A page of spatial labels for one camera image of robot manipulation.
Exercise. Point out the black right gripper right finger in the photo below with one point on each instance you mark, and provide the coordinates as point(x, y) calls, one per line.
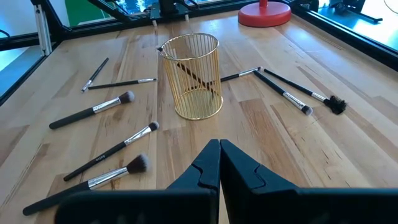
point(264, 205)

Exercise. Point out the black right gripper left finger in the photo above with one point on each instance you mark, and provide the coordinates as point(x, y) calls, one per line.
point(186, 205)

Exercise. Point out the large white makeup brush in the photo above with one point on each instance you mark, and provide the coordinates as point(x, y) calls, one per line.
point(102, 179)

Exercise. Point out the black Solve printed makeup brush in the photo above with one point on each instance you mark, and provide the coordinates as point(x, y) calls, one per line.
point(105, 154)

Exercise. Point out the black small head makeup brush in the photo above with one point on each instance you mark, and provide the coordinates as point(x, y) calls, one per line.
point(280, 90)

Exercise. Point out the black fan makeup brush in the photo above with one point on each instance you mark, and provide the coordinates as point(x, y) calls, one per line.
point(335, 104)

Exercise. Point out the thin black makeup brush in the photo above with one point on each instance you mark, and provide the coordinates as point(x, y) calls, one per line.
point(245, 73)
point(118, 83)

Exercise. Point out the black fluffy makeup brush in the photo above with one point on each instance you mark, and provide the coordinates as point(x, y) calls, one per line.
point(77, 116)

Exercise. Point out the thin black liner brush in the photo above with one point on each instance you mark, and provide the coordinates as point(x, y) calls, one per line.
point(94, 74)

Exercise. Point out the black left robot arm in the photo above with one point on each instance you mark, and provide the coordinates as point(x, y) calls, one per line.
point(168, 6)

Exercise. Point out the red desk lamp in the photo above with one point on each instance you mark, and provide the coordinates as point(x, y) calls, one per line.
point(264, 15)

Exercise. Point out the black office chair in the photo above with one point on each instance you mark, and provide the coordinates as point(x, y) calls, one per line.
point(354, 6)

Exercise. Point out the green board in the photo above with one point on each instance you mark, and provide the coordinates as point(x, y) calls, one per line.
point(81, 12)

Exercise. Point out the silver aluminium extrusion post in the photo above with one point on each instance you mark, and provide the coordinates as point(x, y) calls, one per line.
point(43, 31)

